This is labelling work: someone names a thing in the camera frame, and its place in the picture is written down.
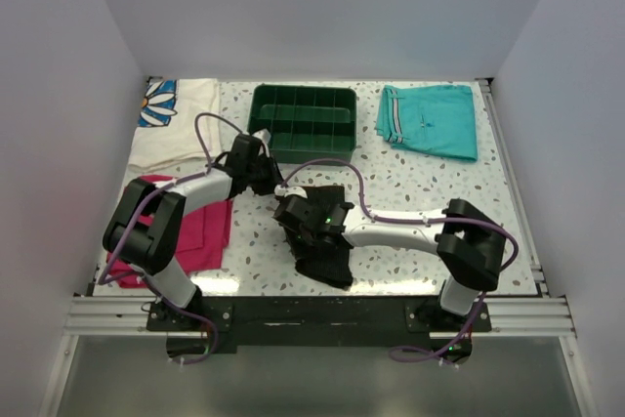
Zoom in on aluminium frame rail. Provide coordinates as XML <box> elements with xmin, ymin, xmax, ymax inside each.
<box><xmin>62</xmin><ymin>293</ymin><xmax>170</xmax><ymax>338</ymax></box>

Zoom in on folded pink cloth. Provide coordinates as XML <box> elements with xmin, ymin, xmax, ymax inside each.
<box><xmin>109</xmin><ymin>175</ymin><xmax>232</xmax><ymax>288</ymax></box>

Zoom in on black striped underwear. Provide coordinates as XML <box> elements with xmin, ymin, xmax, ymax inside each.
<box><xmin>285</xmin><ymin>186</ymin><xmax>354</xmax><ymax>290</ymax></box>

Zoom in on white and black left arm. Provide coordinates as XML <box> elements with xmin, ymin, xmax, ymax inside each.
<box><xmin>99</xmin><ymin>131</ymin><xmax>282</xmax><ymax>331</ymax></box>

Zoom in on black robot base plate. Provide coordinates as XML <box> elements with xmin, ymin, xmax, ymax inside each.
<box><xmin>143</xmin><ymin>296</ymin><xmax>466</xmax><ymax>357</ymax></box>

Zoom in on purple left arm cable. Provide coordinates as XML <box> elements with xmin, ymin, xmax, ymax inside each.
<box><xmin>97</xmin><ymin>112</ymin><xmax>240</xmax><ymax>365</ymax></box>

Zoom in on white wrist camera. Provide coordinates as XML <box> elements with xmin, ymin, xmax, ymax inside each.
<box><xmin>253</xmin><ymin>129</ymin><xmax>271</xmax><ymax>145</ymax></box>
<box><xmin>274</xmin><ymin>185</ymin><xmax>308</xmax><ymax>198</ymax></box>

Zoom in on cream daisy print shirt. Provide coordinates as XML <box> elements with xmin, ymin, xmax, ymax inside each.
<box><xmin>128</xmin><ymin>78</ymin><xmax>222</xmax><ymax>172</ymax></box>

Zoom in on green plastic divided tray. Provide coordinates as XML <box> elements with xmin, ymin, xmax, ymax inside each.
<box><xmin>248</xmin><ymin>84</ymin><xmax>357</xmax><ymax>164</ymax></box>

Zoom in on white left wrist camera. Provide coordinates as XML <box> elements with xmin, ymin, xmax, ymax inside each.
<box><xmin>253</xmin><ymin>129</ymin><xmax>271</xmax><ymax>145</ymax></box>

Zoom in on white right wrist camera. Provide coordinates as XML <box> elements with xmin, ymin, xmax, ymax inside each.
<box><xmin>274</xmin><ymin>185</ymin><xmax>308</xmax><ymax>198</ymax></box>

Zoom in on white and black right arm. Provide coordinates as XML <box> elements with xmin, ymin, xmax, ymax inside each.
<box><xmin>273</xmin><ymin>194</ymin><xmax>507</xmax><ymax>332</ymax></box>

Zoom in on folded teal shorts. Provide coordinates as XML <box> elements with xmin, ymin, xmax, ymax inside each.
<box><xmin>375</xmin><ymin>85</ymin><xmax>479</xmax><ymax>162</ymax></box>

